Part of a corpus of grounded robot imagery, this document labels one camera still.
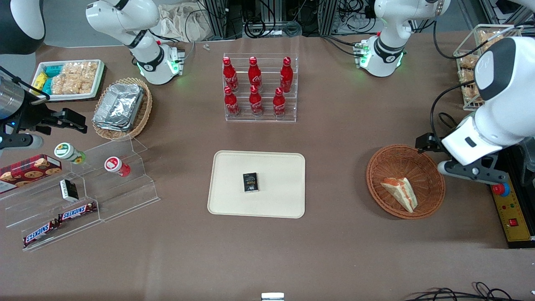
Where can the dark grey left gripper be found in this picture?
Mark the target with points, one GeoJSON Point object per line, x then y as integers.
{"type": "Point", "coordinates": [427, 142]}

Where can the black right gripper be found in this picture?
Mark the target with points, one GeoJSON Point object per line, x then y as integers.
{"type": "Point", "coordinates": [32, 116]}

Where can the triangle sandwich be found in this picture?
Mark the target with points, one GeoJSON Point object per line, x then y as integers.
{"type": "Point", "coordinates": [401, 192]}

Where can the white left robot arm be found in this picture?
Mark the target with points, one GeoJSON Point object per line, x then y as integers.
{"type": "Point", "coordinates": [510, 108]}

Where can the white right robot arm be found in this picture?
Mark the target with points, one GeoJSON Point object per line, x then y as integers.
{"type": "Point", "coordinates": [125, 21]}

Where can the white snack tray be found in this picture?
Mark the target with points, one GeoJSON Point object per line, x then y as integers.
{"type": "Point", "coordinates": [94, 90]}

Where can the light wicker basket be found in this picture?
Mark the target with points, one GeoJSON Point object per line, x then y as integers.
{"type": "Point", "coordinates": [144, 113]}

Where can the brown wicker basket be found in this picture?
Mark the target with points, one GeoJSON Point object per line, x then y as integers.
{"type": "Point", "coordinates": [388, 163]}

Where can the beige plastic tray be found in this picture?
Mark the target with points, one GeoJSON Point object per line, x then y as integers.
{"type": "Point", "coordinates": [276, 167]}

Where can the green lid yoghurt cup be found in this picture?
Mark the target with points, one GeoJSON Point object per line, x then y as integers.
{"type": "Point", "coordinates": [67, 152]}

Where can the clear rice cracker bag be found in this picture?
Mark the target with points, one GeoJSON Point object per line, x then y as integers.
{"type": "Point", "coordinates": [57, 85]}
{"type": "Point", "coordinates": [81, 75]}

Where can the teal snack packet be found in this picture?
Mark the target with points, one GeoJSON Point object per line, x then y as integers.
{"type": "Point", "coordinates": [47, 87]}
{"type": "Point", "coordinates": [53, 70]}

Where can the yellow snack packet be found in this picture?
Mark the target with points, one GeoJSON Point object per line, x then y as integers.
{"type": "Point", "coordinates": [39, 80]}

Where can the stacked aluminium foil containers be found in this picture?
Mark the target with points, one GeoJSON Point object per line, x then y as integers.
{"type": "Point", "coordinates": [119, 106]}

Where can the red lid yoghurt cup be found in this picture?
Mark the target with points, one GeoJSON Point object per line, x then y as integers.
{"type": "Point", "coordinates": [115, 165]}

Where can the red cookie box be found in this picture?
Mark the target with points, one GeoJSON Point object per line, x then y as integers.
{"type": "Point", "coordinates": [29, 169]}

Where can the yellow emergency stop box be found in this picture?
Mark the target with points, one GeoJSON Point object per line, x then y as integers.
{"type": "Point", "coordinates": [512, 225]}

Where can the black and white small box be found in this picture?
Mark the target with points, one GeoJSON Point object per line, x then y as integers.
{"type": "Point", "coordinates": [69, 190]}

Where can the bagged bread snack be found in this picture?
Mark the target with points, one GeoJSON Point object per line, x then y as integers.
{"type": "Point", "coordinates": [468, 62]}
{"type": "Point", "coordinates": [470, 90]}

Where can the Snickers chocolate bar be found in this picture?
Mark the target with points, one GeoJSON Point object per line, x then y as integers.
{"type": "Point", "coordinates": [41, 232]}
{"type": "Point", "coordinates": [77, 211]}

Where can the clear acrylic stepped shelf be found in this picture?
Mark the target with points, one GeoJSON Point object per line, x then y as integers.
{"type": "Point", "coordinates": [125, 196]}

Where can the beige cloth bag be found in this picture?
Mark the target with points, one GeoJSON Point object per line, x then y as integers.
{"type": "Point", "coordinates": [179, 23]}

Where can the red cola bottle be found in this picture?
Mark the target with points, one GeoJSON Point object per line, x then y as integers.
{"type": "Point", "coordinates": [256, 103]}
{"type": "Point", "coordinates": [286, 76]}
{"type": "Point", "coordinates": [231, 104]}
{"type": "Point", "coordinates": [254, 74]}
{"type": "Point", "coordinates": [279, 104]}
{"type": "Point", "coordinates": [230, 75]}

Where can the small black card box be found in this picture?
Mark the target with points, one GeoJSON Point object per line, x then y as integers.
{"type": "Point", "coordinates": [250, 183]}

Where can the clear acrylic bottle rack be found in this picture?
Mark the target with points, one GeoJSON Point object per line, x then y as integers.
{"type": "Point", "coordinates": [267, 113]}

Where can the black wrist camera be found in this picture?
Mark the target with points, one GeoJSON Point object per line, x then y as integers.
{"type": "Point", "coordinates": [428, 143]}

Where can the aluminium frame profile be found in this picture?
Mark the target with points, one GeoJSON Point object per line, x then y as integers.
{"type": "Point", "coordinates": [219, 16]}

